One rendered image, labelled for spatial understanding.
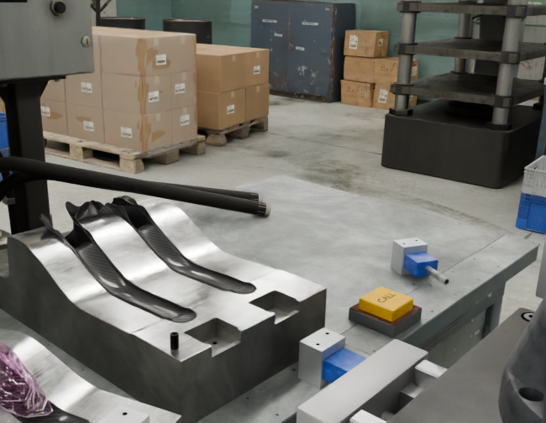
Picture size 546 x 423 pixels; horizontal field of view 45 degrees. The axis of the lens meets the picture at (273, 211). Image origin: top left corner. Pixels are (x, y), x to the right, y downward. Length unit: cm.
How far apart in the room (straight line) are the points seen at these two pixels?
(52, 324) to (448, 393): 64
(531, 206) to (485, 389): 353
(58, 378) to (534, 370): 52
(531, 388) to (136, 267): 66
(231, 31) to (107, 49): 461
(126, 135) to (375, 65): 358
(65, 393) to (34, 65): 94
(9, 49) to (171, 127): 347
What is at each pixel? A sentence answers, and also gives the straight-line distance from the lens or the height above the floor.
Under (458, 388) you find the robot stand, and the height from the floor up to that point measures 104.
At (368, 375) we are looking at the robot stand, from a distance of 53.
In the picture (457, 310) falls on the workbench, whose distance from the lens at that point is 114.
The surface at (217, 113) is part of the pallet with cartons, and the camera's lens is 546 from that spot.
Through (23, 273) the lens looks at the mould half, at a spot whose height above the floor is 89.
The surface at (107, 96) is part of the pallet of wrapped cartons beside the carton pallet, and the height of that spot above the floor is 50.
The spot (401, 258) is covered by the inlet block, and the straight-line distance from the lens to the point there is 117.
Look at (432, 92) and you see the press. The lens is 485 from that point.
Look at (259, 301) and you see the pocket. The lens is 87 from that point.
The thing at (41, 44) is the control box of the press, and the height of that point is 114.
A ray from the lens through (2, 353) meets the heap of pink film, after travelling 76.
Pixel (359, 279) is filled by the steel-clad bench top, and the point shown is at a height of 80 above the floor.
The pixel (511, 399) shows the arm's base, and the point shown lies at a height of 106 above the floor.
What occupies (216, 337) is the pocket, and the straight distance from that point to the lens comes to 83.
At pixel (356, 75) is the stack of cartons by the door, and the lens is 771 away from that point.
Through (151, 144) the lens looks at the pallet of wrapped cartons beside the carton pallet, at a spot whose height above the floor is 18.
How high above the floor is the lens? 128
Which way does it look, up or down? 19 degrees down
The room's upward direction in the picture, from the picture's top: 2 degrees clockwise
